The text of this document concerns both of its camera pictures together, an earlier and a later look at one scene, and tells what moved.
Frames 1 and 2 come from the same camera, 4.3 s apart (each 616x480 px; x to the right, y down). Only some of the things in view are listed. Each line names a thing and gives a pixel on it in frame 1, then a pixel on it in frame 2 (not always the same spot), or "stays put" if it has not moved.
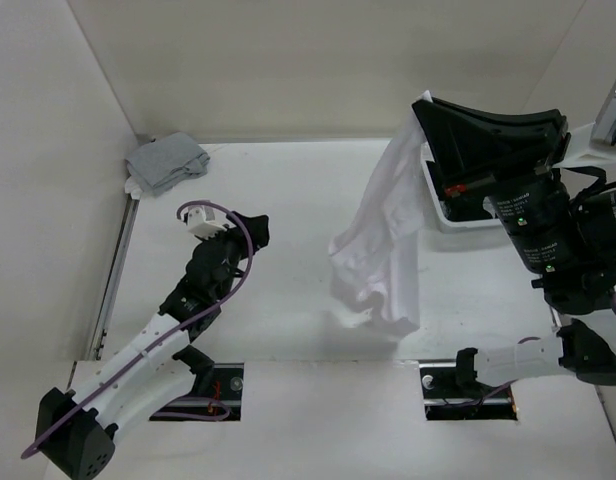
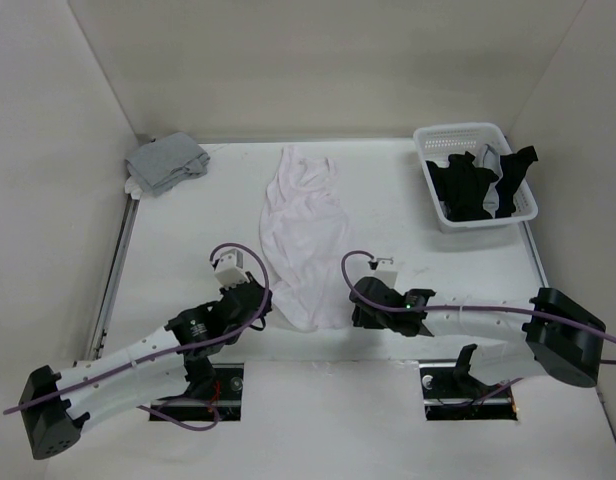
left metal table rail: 114,284 stays put
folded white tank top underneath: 132,187 stays put
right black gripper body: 512,164 to 372,321
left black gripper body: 234,251 to 267,309
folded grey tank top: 163,163 stays put
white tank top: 376,253 to 303,227
